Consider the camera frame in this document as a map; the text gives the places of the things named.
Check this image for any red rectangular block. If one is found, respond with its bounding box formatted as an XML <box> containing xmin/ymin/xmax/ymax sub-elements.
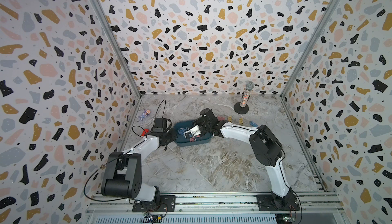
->
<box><xmin>141</xmin><ymin>129</ymin><xmax>149</xmax><ymax>137</ymax></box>

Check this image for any aluminium frame corner post right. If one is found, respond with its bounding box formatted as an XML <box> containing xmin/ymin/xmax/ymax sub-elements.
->
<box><xmin>280</xmin><ymin>0</ymin><xmax>353</xmax><ymax>98</ymax></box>

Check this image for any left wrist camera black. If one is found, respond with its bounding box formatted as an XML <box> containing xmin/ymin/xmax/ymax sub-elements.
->
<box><xmin>152</xmin><ymin>118</ymin><xmax>172</xmax><ymax>133</ymax></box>

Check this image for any aluminium frame corner post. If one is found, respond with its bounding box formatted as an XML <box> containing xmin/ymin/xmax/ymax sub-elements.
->
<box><xmin>79</xmin><ymin>0</ymin><xmax>142</xmax><ymax>99</ymax></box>
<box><xmin>280</xmin><ymin>0</ymin><xmax>353</xmax><ymax>98</ymax></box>

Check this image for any teal plastic storage box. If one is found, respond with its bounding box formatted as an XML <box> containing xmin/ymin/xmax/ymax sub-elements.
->
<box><xmin>174</xmin><ymin>120</ymin><xmax>212</xmax><ymax>147</ymax></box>

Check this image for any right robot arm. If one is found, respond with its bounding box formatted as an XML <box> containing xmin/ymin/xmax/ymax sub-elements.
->
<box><xmin>184</xmin><ymin>108</ymin><xmax>301</xmax><ymax>210</ymax></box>

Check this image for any blue binder clip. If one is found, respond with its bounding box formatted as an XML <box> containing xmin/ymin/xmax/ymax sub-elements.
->
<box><xmin>250</xmin><ymin>121</ymin><xmax>258</xmax><ymax>128</ymax></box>

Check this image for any purple bunny plush toy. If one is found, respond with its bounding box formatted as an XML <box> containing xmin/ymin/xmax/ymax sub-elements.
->
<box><xmin>138</xmin><ymin>110</ymin><xmax>151</xmax><ymax>121</ymax></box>

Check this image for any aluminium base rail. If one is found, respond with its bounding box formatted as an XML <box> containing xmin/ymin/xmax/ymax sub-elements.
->
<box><xmin>83</xmin><ymin>192</ymin><xmax>350</xmax><ymax>224</ymax></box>

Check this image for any aluminium frame corner post left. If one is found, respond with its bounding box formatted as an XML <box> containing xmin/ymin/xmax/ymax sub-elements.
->
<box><xmin>79</xmin><ymin>0</ymin><xmax>142</xmax><ymax>99</ymax></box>

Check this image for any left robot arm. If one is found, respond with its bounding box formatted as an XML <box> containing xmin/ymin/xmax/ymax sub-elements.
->
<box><xmin>83</xmin><ymin>116</ymin><xmax>177</xmax><ymax>203</ymax></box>

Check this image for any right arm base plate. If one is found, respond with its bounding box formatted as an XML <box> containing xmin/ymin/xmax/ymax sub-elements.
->
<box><xmin>256</xmin><ymin>193</ymin><xmax>301</xmax><ymax>212</ymax></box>

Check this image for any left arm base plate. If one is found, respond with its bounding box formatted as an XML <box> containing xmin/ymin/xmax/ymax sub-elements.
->
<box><xmin>132</xmin><ymin>195</ymin><xmax>176</xmax><ymax>213</ymax></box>

